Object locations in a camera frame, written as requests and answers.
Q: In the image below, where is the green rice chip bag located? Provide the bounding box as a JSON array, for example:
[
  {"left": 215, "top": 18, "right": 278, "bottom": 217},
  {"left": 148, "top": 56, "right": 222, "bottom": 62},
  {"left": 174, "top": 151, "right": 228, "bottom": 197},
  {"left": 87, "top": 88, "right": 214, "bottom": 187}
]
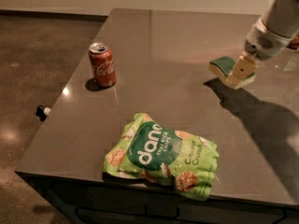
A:
[{"left": 103, "top": 113, "right": 219, "bottom": 201}]

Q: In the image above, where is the dark cabinet drawer front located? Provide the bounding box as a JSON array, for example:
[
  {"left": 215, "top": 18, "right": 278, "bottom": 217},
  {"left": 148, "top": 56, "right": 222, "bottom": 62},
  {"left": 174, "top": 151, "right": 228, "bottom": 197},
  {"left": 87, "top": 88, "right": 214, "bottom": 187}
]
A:
[{"left": 21, "top": 174, "right": 299, "bottom": 224}]

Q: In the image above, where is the red Coca-Cola can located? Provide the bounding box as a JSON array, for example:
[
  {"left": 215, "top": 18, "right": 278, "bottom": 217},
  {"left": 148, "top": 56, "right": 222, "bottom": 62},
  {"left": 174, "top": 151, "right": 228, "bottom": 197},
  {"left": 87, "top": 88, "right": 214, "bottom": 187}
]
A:
[{"left": 89, "top": 42, "right": 116, "bottom": 88}]

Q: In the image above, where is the black and white floor object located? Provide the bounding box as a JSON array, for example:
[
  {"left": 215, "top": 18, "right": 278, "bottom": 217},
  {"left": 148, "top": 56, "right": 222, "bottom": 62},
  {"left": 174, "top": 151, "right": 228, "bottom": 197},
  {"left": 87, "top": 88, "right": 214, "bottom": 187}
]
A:
[{"left": 36, "top": 105, "right": 51, "bottom": 121}]

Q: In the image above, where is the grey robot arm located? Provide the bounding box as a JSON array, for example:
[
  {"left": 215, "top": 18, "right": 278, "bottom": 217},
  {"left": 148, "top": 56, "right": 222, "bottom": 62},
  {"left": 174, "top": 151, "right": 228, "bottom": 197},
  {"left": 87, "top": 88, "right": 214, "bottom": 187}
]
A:
[{"left": 226, "top": 0, "right": 299, "bottom": 89}]

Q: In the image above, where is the green and yellow sponge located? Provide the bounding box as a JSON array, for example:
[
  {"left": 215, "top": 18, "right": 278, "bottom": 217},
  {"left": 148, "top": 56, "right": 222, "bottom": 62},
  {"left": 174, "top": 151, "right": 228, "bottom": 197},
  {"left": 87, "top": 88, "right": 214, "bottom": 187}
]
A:
[{"left": 207, "top": 56, "right": 257, "bottom": 90}]

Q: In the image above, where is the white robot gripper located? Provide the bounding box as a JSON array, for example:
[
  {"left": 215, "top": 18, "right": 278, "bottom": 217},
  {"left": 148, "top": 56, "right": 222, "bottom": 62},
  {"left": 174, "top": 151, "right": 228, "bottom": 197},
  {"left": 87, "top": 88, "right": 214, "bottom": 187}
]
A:
[{"left": 226, "top": 17, "right": 292, "bottom": 88}]

